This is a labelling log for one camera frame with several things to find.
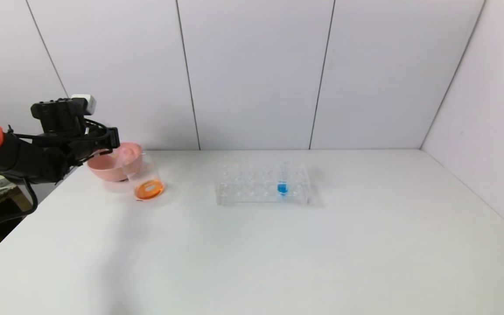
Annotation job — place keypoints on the test tube with blue pigment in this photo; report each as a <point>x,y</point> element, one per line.
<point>282,188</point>

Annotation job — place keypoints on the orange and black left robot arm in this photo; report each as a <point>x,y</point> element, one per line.
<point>24,162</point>

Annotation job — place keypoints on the clear acrylic test tube rack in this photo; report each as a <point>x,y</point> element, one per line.
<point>243,188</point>

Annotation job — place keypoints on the pink plastic bowl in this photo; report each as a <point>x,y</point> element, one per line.
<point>107,168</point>

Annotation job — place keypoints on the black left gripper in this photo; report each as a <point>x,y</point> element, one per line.
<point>113,138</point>

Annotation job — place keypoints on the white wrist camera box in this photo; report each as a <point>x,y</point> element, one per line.
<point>85,104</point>

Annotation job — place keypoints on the clear glass beaker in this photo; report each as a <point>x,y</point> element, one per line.
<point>149,189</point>

